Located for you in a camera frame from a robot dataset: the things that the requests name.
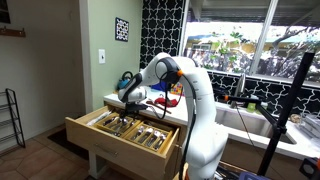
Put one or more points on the black camera stand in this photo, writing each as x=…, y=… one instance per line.
x=295, y=90

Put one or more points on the chrome kitchen faucet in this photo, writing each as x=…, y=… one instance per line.
x=240, y=85

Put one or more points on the light wooden kitchen drawer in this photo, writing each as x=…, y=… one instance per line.
x=133, y=160

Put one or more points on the brown wooden utensil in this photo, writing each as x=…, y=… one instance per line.
x=160, y=108

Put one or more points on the steel table spoon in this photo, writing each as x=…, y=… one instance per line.
x=161, y=138
x=158, y=143

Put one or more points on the light wooden board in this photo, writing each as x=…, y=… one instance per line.
x=176, y=176

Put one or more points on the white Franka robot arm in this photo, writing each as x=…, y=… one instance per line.
x=200, y=110

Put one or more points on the white window frame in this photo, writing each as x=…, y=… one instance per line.
x=264, y=36

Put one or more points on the white light switch plate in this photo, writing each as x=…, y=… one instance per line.
x=101, y=55

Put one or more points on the wooden base cabinet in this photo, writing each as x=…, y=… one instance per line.
x=243, y=153

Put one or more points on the colourful patterned tile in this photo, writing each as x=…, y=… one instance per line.
x=176, y=89

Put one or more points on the black equipment box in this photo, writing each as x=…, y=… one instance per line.
x=311, y=170

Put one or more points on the dark framed wall picture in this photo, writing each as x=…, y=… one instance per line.
x=4, y=11

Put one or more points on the red cloth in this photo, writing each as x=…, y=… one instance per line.
x=170, y=102

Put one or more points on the green sponge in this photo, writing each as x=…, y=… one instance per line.
x=251, y=107

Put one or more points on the blue plastic item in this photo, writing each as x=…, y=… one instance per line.
x=253, y=176

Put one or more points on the small wooden spoon tray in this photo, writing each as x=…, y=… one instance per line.
x=103, y=128

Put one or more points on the five-compartment wooden cutlery tray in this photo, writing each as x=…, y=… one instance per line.
x=143, y=144

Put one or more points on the blue counter item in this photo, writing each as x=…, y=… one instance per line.
x=159, y=86

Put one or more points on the kitchen sink basin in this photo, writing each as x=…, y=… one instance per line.
x=253, y=125

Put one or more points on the small orange stand clip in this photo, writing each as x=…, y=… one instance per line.
x=226, y=98

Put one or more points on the wooden wall coat rack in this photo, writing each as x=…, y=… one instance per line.
x=11, y=32

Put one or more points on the grey dish rack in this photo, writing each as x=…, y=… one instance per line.
x=310, y=125

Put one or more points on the black white wall picture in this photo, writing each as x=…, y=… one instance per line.
x=122, y=30

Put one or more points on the white long package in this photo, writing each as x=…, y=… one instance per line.
x=100, y=117

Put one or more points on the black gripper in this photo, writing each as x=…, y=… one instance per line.
x=135, y=107

